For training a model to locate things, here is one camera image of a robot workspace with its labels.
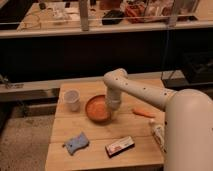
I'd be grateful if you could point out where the orange ceramic bowl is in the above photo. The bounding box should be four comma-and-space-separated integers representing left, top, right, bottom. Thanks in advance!
85, 95, 110, 122

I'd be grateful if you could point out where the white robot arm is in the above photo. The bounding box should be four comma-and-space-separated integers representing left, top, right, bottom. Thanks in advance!
103, 68, 213, 171

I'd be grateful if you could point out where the orange carrot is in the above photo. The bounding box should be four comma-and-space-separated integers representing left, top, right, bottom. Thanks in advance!
132, 108, 155, 118

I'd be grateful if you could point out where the white plastic cup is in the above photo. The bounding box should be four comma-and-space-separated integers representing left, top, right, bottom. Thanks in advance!
63, 89, 80, 112

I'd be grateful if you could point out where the blue sponge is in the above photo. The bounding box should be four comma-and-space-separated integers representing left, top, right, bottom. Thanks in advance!
62, 132, 89, 155

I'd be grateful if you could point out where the black bag on shelf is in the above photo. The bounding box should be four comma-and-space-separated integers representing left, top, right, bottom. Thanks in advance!
102, 10, 124, 25

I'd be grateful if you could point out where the red item on shelf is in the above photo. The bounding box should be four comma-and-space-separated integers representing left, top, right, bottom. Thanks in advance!
125, 4, 145, 23

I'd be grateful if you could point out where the black crate on right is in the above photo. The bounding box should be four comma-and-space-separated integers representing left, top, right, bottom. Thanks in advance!
182, 52, 213, 83

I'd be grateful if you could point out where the grey metal post left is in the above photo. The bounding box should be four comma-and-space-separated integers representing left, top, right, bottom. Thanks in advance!
79, 0, 89, 31

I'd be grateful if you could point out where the grey metal post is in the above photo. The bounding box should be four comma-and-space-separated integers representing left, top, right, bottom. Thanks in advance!
79, 0, 89, 31
167, 0, 182, 27

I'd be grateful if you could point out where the grey metal post right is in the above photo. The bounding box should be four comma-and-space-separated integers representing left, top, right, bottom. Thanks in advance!
167, 0, 182, 27

